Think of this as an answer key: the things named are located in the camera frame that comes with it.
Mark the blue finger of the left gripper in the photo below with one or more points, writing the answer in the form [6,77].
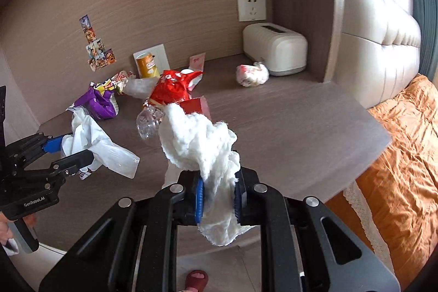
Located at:
[71,165]
[53,144]

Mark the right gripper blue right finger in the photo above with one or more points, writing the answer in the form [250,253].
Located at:
[239,189]

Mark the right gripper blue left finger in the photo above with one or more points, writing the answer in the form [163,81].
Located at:
[199,200]

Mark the white tissue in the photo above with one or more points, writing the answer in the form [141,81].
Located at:
[192,142]
[88,135]

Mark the person's left hand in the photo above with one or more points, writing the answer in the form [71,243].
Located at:
[6,234]

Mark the purple snack bag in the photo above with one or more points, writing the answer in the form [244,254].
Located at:
[100,105]

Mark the clear bottle orange label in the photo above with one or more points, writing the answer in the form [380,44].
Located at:
[150,117]

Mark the red left slipper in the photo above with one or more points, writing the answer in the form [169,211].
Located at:
[196,281]

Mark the colourful crumpled candy wrapper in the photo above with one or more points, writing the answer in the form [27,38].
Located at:
[116,83]

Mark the red snack bag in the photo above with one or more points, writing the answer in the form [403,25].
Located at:
[172,87]

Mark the crumpled white red wrapper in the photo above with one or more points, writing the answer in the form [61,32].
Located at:
[252,75]

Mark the orange tin can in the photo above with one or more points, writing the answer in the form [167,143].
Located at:
[146,65]

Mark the pink white small packet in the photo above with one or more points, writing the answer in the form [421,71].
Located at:
[196,62]

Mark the white toaster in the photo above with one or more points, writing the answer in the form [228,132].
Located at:
[282,51]

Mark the orange bed cover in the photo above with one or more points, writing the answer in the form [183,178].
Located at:
[392,206]

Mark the wooden shelf unit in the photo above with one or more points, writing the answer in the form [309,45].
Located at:
[44,61]

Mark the white padded headboard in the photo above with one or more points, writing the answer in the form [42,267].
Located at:
[379,51]

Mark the teal curtain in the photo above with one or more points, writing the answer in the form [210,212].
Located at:
[425,13]

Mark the anime stickers on wall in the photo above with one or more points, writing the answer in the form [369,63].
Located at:
[98,55]

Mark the lower white wall socket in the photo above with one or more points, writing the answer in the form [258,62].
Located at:
[160,57]

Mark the white wall socket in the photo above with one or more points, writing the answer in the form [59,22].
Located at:
[252,10]
[160,57]

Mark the upper white wall socket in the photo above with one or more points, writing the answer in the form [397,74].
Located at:
[252,10]

